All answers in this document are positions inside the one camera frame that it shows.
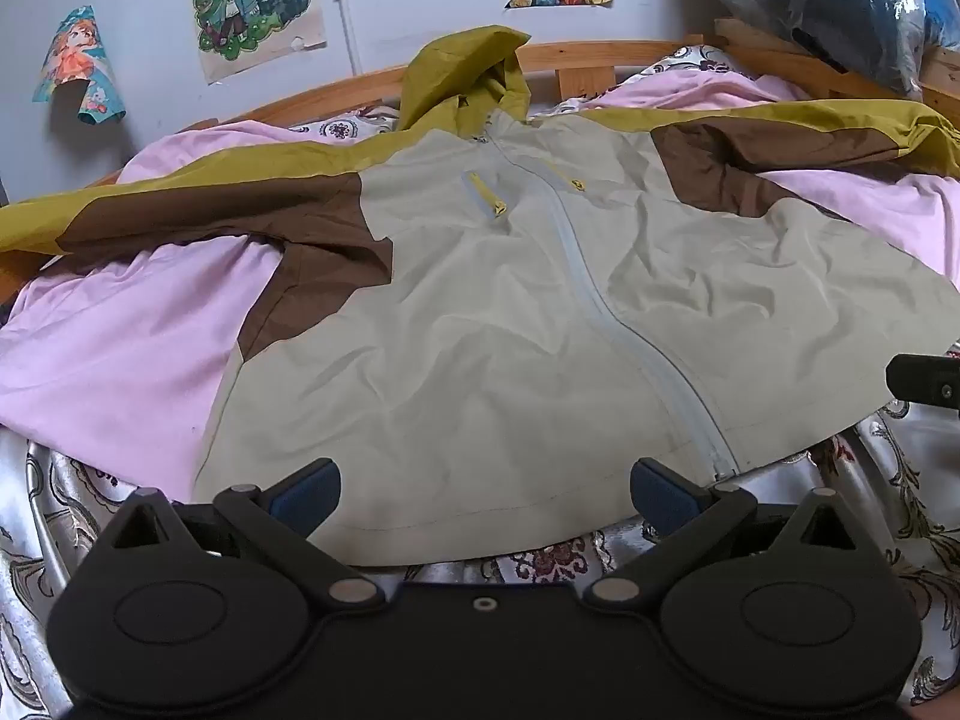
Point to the beige brown yellow hooded jacket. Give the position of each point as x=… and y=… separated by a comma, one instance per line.
x=487, y=360

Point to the pink blanket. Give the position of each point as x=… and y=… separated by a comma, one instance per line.
x=112, y=345

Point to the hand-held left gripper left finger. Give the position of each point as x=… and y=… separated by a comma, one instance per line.
x=311, y=493

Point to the curled orange-haired figure poster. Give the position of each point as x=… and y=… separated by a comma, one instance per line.
x=71, y=60

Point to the clear plastic bag of clothes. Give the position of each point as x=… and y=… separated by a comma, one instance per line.
x=847, y=0

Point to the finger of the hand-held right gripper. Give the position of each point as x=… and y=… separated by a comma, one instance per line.
x=926, y=382

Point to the blond figure wall poster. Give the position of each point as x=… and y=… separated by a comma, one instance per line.
x=232, y=0

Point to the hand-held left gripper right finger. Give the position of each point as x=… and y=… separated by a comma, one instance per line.
x=660, y=495

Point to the floral satin bedsheet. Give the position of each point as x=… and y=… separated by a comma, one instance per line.
x=900, y=510

